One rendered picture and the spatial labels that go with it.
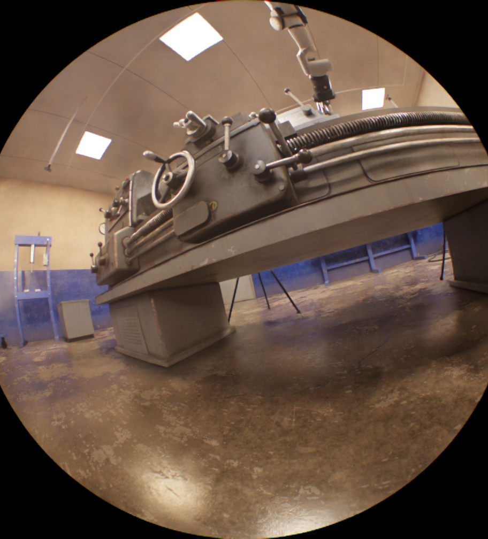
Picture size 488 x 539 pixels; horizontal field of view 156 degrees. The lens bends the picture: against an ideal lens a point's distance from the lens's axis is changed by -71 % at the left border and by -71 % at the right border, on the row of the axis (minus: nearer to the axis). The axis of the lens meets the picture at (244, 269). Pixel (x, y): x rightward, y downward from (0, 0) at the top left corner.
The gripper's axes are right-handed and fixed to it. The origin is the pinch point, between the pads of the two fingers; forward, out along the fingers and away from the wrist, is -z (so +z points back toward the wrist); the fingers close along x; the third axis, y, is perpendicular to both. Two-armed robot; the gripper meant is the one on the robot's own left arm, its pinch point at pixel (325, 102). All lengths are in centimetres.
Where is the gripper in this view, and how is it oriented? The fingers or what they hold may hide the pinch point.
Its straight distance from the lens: 107.1
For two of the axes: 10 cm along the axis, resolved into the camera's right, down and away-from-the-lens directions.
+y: -2.2, -9.7, 1.0
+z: -4.7, 0.2, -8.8
